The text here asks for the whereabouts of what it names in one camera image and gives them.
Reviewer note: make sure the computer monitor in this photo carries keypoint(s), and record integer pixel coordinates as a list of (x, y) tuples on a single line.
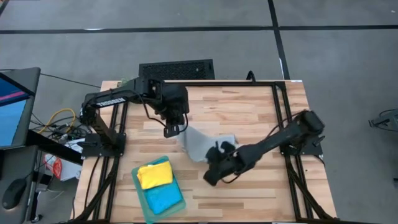
[(15, 109)]

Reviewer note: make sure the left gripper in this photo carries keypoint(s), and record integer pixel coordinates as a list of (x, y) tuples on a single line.
[(175, 101)]

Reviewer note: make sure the black computer mouse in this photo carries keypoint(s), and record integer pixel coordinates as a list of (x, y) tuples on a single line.
[(14, 193)]

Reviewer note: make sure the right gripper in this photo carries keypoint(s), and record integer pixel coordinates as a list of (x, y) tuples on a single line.
[(234, 160)]

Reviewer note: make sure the red and white bag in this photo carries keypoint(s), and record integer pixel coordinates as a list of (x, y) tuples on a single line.
[(57, 168)]

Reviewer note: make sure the black desk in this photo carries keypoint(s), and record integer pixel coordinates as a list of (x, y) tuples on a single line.
[(18, 168)]

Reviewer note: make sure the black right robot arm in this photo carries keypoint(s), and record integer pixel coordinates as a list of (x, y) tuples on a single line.
[(289, 133)]

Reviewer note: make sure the translucent green plastic bin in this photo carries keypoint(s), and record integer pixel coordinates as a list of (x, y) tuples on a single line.
[(138, 199)]

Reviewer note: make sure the white sticker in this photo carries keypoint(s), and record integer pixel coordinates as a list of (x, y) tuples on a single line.
[(297, 81)]

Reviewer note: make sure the yellow microfiber towel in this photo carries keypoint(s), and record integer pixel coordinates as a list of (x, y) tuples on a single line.
[(155, 175)]

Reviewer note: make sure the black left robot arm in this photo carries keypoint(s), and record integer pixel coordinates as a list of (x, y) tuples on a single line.
[(124, 93)]

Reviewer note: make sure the spiky green artificial plant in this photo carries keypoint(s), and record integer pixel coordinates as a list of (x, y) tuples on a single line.
[(124, 81)]

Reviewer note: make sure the grey microfiber towel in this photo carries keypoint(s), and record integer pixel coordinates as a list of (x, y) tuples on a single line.
[(199, 144)]

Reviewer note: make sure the blue microfiber towel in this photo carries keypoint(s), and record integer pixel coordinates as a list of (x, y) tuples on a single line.
[(163, 197)]

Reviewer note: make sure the white paper sheet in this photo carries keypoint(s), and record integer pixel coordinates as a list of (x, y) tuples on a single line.
[(74, 144)]

